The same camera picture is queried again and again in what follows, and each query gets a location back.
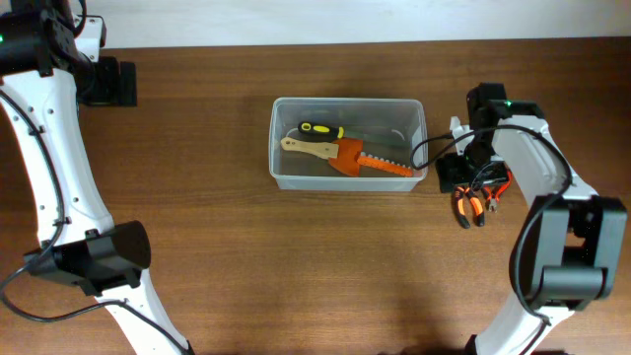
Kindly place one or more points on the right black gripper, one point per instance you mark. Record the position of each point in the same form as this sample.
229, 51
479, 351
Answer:
450, 175

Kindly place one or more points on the file black yellow handle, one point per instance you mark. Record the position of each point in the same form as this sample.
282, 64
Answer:
338, 132

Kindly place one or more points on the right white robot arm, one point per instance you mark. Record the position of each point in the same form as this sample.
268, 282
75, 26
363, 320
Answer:
567, 251

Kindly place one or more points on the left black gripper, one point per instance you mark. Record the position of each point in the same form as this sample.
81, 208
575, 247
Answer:
120, 92

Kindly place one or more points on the small red cutting pliers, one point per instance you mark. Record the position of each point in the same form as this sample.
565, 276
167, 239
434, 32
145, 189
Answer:
492, 195

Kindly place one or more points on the orange screwdriver bit holder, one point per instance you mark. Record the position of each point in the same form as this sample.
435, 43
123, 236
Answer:
384, 165

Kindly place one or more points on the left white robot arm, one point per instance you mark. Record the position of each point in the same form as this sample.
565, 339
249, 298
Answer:
51, 65

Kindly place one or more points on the orange scraper wooden handle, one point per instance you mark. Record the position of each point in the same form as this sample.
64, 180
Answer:
342, 154

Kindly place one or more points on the clear plastic container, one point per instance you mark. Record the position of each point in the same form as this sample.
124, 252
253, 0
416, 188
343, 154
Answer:
400, 119

